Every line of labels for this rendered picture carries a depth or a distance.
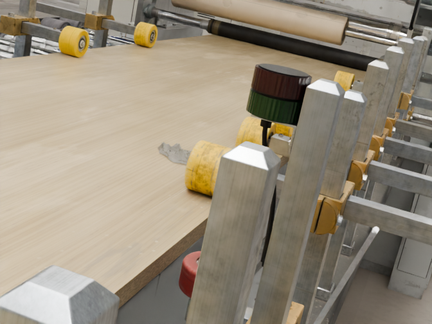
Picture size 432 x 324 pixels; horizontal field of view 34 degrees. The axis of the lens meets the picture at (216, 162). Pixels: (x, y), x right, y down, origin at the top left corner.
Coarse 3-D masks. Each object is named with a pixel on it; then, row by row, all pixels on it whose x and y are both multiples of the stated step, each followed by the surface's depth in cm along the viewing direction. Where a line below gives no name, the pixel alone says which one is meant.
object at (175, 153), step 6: (162, 144) 127; (168, 144) 127; (162, 150) 125; (168, 150) 125; (174, 150) 126; (180, 150) 123; (186, 150) 126; (168, 156) 124; (174, 156) 123; (180, 156) 123; (186, 156) 125; (174, 162) 122; (180, 162) 122; (186, 162) 122
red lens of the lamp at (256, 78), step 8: (256, 64) 73; (256, 72) 71; (264, 72) 70; (256, 80) 71; (264, 80) 70; (272, 80) 70; (280, 80) 70; (288, 80) 70; (296, 80) 70; (304, 80) 70; (256, 88) 71; (264, 88) 70; (272, 88) 70; (280, 88) 70; (288, 88) 70; (296, 88) 70; (304, 88) 71; (280, 96) 70; (288, 96) 70; (296, 96) 71
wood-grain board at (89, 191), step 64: (0, 64) 170; (64, 64) 186; (128, 64) 204; (192, 64) 227; (320, 64) 294; (0, 128) 121; (64, 128) 129; (128, 128) 138; (192, 128) 148; (0, 192) 94; (64, 192) 98; (128, 192) 104; (192, 192) 109; (0, 256) 77; (64, 256) 80; (128, 256) 83
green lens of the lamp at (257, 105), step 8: (256, 96) 71; (264, 96) 71; (248, 104) 73; (256, 104) 71; (264, 104) 71; (272, 104) 70; (280, 104) 70; (288, 104) 70; (296, 104) 71; (256, 112) 71; (264, 112) 71; (272, 112) 71; (280, 112) 71; (288, 112) 71; (296, 112) 71; (272, 120) 71; (280, 120) 71; (288, 120) 71; (296, 120) 72
